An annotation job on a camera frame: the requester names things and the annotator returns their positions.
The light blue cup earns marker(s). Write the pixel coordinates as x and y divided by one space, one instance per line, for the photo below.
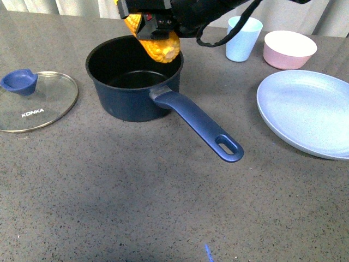
239 48

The white curtain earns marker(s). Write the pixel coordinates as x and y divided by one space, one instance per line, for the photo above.
325 18

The glass pot lid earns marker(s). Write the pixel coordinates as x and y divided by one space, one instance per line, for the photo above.
30 101

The light blue plate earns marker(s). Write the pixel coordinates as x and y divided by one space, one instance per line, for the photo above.
308 110

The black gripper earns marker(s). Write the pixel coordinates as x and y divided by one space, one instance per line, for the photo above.
159 18

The dark blue saucepan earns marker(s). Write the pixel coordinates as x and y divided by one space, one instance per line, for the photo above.
134 88

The yellow corn cob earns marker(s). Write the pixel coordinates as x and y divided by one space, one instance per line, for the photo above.
162 51

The pink bowl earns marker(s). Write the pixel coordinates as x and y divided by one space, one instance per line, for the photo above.
287 50

